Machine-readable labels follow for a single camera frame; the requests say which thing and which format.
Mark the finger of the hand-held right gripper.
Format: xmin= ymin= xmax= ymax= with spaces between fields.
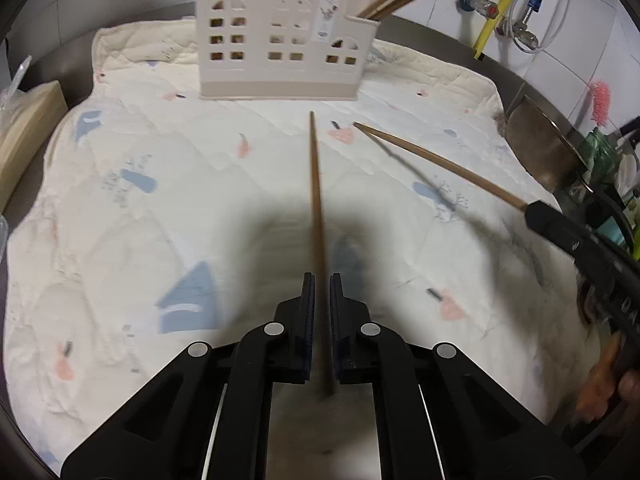
xmin=524 ymin=200 xmax=596 ymax=262

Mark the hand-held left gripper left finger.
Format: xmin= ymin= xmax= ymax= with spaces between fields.
xmin=60 ymin=271 xmax=317 ymax=480

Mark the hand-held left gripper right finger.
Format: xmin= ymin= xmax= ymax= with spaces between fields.
xmin=329 ymin=272 xmax=583 ymax=480

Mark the white plastic utensil holder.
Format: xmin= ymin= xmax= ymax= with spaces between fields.
xmin=194 ymin=0 xmax=382 ymax=102

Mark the person's right hand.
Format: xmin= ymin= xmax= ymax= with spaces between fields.
xmin=575 ymin=332 xmax=640 ymax=421

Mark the green glass jar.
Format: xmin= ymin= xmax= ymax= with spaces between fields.
xmin=577 ymin=127 xmax=619 ymax=187

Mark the stainless steel bowl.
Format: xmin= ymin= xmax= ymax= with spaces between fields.
xmin=504 ymin=94 xmax=588 ymax=193

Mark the pink fluffy brush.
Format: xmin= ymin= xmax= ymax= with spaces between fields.
xmin=587 ymin=80 xmax=612 ymax=127

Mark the cream quilted printed mat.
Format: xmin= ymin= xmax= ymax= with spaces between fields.
xmin=5 ymin=20 xmax=596 ymax=480

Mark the plastic-wrapped beige paper stack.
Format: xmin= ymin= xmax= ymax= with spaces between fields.
xmin=0 ymin=57 xmax=69 ymax=211

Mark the yellow gas hose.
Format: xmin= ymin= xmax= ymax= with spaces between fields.
xmin=471 ymin=0 xmax=535 ymax=60

